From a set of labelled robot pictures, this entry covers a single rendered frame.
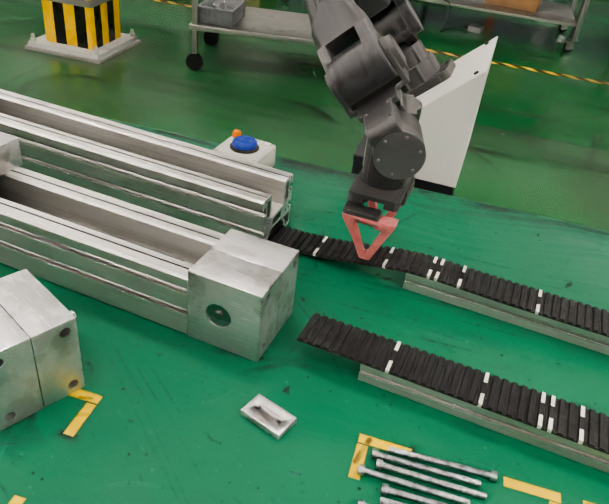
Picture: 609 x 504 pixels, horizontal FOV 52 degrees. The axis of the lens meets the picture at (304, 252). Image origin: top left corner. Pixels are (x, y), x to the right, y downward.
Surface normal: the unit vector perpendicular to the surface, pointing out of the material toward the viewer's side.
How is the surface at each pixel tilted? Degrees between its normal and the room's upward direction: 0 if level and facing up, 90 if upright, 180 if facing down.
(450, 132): 90
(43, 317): 0
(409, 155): 90
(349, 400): 0
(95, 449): 0
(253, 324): 90
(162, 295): 90
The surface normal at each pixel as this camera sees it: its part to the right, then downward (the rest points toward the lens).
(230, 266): 0.10, -0.82
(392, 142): -0.07, 0.57
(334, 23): -0.47, -0.12
